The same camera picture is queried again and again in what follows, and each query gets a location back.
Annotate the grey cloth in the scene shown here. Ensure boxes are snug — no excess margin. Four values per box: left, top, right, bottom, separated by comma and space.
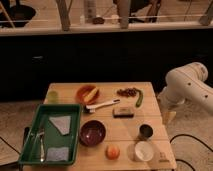
46, 147, 69, 161
49, 116, 71, 135

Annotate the green translucent cup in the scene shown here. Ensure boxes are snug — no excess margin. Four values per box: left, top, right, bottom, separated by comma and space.
46, 91, 58, 104

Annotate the purple bowl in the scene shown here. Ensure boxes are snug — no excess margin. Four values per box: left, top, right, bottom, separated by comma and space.
79, 120, 106, 147

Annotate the dark eraser block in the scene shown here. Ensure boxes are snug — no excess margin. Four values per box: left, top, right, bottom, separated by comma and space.
113, 107, 134, 118

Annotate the white handled brush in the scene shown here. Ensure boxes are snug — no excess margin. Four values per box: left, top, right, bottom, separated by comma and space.
83, 99, 120, 113

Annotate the metal utensil in tray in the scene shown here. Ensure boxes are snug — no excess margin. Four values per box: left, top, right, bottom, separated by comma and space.
36, 128, 45, 162

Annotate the black floor cable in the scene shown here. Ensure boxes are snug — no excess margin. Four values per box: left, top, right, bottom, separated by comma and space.
169, 133, 213, 171

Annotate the white cup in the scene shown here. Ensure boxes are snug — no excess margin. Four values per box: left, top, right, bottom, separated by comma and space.
134, 141, 154, 162

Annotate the grey cloth upper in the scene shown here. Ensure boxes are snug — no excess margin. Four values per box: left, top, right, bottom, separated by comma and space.
49, 116, 71, 135

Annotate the grey cloth lower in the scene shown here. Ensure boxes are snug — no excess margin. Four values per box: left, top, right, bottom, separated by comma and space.
46, 147, 69, 161

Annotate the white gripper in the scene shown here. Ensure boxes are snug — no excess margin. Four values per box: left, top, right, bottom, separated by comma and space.
157, 87, 179, 125

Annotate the green chili pepper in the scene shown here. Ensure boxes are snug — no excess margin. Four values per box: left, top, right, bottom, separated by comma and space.
135, 89, 143, 108

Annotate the dark metal cup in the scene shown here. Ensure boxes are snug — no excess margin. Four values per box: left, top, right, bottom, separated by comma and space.
139, 124, 153, 140

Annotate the orange bowl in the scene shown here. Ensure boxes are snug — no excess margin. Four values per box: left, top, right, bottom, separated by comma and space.
76, 85, 99, 105

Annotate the orange fruit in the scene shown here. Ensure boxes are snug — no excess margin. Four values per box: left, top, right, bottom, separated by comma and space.
106, 144, 120, 160

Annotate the green plastic tray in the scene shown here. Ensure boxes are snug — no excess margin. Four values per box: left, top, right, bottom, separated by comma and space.
19, 104, 81, 165

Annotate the brown grapes bunch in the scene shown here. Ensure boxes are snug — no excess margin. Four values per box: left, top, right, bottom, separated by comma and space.
117, 88, 137, 97

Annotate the yellow banana piece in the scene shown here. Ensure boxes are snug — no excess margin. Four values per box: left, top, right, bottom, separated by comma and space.
84, 87, 98, 103

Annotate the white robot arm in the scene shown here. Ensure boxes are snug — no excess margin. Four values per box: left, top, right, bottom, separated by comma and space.
157, 62, 213, 125

